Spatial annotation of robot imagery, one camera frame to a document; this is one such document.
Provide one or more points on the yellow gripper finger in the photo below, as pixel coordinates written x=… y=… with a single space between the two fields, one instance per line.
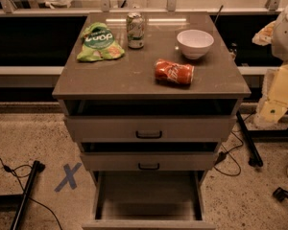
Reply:
x=274 y=102

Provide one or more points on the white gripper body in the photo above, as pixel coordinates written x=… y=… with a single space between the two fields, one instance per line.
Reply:
x=285 y=37

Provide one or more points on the red coke can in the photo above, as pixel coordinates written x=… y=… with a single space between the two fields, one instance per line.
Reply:
x=166 y=70

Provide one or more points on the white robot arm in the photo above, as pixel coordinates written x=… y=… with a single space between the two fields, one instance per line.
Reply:
x=279 y=50

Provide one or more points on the green white soda can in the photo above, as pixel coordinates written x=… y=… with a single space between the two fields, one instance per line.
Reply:
x=135 y=30

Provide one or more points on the grey drawer cabinet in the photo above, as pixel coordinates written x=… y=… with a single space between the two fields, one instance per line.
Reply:
x=132 y=77

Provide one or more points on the top drawer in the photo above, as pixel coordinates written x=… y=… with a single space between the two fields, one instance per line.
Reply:
x=202 y=120

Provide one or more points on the drawer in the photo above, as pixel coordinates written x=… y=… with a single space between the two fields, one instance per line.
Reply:
x=148 y=200
x=202 y=120
x=177 y=156

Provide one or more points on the middle drawer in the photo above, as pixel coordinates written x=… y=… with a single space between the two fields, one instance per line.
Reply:
x=177 y=156

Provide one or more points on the bottom drawer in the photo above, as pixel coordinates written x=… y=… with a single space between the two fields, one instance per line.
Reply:
x=148 y=200

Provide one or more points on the white bowl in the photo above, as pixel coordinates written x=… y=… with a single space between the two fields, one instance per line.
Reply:
x=194 y=44

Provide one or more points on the black stand leg right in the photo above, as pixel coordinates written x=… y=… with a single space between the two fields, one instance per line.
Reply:
x=255 y=159

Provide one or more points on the black stand leg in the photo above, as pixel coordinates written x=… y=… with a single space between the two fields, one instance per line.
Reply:
x=36 y=168
x=255 y=159

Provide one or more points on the black clamp foot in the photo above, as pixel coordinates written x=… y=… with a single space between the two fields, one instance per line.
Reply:
x=280 y=194

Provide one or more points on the green chip bag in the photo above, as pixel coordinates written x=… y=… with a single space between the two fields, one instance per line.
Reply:
x=98 y=43

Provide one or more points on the blue tape cross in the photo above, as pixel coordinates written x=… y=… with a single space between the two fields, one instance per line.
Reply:
x=69 y=177

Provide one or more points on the black stand leg left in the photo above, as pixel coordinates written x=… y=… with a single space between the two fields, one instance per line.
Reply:
x=36 y=168

